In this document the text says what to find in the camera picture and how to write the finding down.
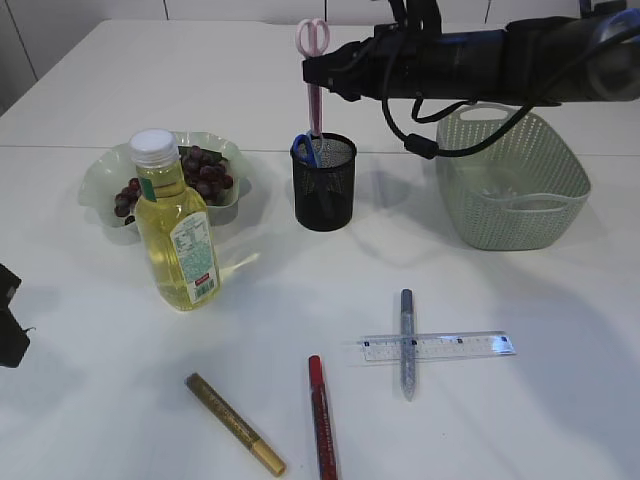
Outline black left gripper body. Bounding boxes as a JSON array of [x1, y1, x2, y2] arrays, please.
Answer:
[[0, 265, 31, 368]]

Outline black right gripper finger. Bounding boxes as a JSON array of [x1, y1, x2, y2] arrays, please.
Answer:
[[302, 47, 360, 100]]

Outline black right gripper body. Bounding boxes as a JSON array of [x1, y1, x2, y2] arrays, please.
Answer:
[[344, 17, 590, 106]]

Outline pink scissors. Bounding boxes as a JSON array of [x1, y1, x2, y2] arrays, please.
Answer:
[[295, 18, 330, 137]]

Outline blue scissors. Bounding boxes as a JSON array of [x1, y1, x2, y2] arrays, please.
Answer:
[[290, 132, 321, 168]]

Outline red artificial grape bunch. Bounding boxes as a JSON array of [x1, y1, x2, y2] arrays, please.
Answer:
[[114, 145, 235, 224]]

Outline yellow oil bottle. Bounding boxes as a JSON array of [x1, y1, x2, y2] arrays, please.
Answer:
[[128, 128, 221, 311]]

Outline gold glitter pen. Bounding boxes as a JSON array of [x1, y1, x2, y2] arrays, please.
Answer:
[[185, 372, 287, 478]]

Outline clear plastic ruler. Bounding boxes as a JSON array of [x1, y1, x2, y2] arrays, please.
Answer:
[[358, 331, 516, 362]]

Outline silver glitter pen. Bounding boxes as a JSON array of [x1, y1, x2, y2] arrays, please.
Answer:
[[400, 289, 416, 402]]

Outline red glitter pen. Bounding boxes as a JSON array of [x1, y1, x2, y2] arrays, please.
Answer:
[[308, 355, 339, 480]]

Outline clear plastic sheet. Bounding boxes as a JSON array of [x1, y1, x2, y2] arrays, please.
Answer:
[[475, 169, 536, 200]]

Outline blue grey right robot arm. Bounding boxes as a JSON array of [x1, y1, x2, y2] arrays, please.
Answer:
[[302, 9, 639, 106]]

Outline black mesh pen holder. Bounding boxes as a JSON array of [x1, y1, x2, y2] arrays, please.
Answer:
[[290, 133, 357, 232]]

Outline green woven plastic basket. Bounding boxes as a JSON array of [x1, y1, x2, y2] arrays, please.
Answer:
[[435, 113, 591, 251]]

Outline pale green wavy plate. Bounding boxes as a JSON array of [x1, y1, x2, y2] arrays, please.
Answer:
[[78, 131, 249, 245]]

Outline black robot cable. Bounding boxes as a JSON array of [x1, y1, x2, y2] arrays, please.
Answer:
[[379, 0, 640, 161]]

